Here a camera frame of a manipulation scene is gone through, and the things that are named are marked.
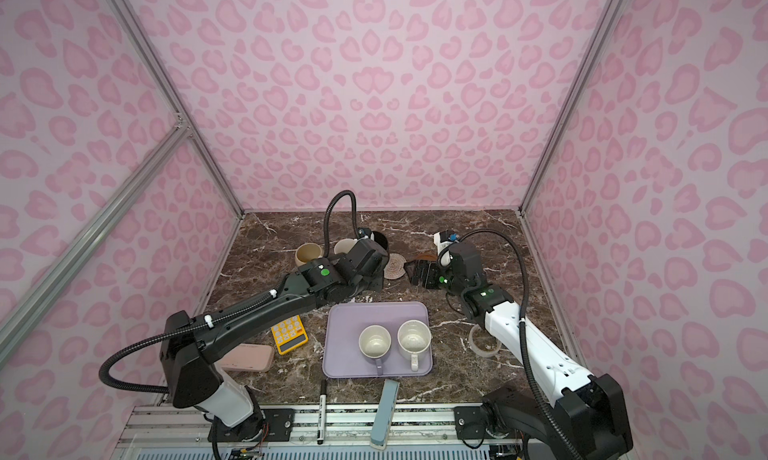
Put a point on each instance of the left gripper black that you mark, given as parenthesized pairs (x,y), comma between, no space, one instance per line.
(378,285)

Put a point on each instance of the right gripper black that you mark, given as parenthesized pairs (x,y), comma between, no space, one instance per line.
(432,268)

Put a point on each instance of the black mug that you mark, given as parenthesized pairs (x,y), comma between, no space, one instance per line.
(380,239)

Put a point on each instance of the white mug light blue outside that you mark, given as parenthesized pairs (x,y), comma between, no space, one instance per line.
(344,246)

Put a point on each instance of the beige glazed ceramic mug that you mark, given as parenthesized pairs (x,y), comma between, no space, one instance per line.
(307,252)

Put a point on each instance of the multicolour woven coaster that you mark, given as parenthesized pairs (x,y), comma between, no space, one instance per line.
(395,268)

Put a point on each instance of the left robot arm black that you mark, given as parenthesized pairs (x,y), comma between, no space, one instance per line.
(189,360)

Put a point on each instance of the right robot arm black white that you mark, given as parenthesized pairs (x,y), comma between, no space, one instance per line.
(576,413)

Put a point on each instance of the white mug right front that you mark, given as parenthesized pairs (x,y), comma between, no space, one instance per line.
(414,339)

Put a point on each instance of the white mug centre front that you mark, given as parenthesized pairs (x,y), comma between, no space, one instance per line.
(374,343)

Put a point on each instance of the lilac plastic tray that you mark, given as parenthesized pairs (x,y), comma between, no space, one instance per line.
(343,358)

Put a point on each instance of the clear tape roll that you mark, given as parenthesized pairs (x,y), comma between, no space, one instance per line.
(479,350)

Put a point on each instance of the yellow calculator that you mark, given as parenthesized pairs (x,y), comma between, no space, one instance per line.
(289,335)

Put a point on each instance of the light blue long box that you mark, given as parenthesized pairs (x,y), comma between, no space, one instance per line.
(384,415)

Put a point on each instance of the black marker pen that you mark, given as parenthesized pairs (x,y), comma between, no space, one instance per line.
(322,413)

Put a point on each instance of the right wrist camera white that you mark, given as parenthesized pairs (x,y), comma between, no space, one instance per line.
(444,239)

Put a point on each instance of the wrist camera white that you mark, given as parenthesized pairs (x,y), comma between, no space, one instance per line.
(365,233)
(444,239)

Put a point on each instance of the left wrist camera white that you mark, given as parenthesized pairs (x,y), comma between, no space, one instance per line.
(365,233)

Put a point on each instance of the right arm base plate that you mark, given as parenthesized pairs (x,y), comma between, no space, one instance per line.
(475,423)

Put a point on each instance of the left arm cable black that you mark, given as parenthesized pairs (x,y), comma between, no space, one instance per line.
(105,371)

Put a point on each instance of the aluminium front rail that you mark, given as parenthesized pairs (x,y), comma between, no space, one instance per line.
(417,431)

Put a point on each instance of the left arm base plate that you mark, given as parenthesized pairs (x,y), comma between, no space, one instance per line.
(271,425)

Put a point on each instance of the aluminium frame post back right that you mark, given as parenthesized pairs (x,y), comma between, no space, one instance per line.
(595,48)

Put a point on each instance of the aluminium frame post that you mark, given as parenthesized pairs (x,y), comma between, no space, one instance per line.
(131,25)
(595,48)

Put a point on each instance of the aluminium frame post back left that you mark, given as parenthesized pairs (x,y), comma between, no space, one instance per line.
(131,25)

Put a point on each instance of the aluminium frame strut left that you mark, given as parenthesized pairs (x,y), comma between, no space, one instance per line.
(40,298)

